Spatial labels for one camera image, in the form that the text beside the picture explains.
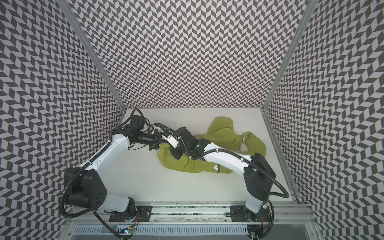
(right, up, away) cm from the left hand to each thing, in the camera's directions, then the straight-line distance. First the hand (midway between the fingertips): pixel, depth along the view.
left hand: (169, 140), depth 75 cm
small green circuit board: (-16, -39, -10) cm, 43 cm away
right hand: (0, -3, +4) cm, 5 cm away
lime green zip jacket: (+30, 0, +21) cm, 37 cm away
